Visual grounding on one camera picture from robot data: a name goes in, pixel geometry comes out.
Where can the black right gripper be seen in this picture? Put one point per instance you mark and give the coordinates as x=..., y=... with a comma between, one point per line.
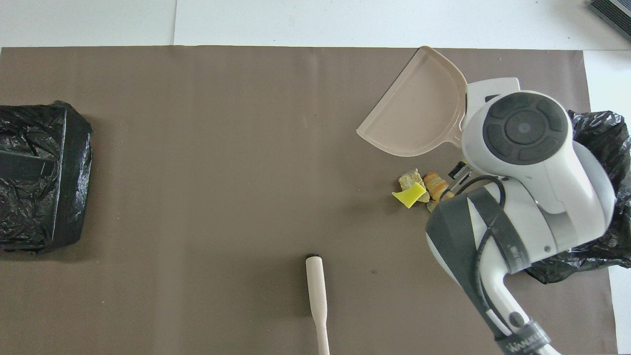
x=459, y=171

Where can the pale toy bread piece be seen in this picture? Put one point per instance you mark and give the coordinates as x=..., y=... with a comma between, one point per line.
x=409, y=177

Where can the yellow sponge piece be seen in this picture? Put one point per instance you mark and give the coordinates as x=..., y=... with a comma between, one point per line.
x=409, y=197

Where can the pale pink plastic dustpan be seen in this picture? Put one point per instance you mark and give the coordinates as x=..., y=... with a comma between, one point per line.
x=419, y=113

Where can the beige hand brush black bristles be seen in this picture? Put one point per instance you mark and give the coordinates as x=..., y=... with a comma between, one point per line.
x=315, y=281

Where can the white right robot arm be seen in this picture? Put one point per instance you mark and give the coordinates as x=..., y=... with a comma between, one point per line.
x=532, y=148

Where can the bin with loose black bag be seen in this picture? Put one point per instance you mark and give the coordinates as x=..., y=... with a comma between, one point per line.
x=616, y=148

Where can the bin with tight black bag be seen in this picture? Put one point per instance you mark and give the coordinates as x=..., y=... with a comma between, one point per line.
x=39, y=207

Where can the dark grey ribbed object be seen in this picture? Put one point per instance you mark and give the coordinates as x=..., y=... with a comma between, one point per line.
x=613, y=15

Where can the brown paper table mat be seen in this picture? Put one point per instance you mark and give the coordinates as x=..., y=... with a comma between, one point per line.
x=197, y=148

